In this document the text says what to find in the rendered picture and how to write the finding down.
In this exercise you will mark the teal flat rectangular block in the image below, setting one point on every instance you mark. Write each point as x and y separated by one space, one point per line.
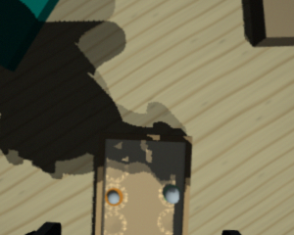
20 22

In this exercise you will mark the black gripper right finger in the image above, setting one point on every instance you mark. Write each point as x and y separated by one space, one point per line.
230 232

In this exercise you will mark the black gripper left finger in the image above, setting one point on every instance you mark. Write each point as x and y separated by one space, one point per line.
48 228

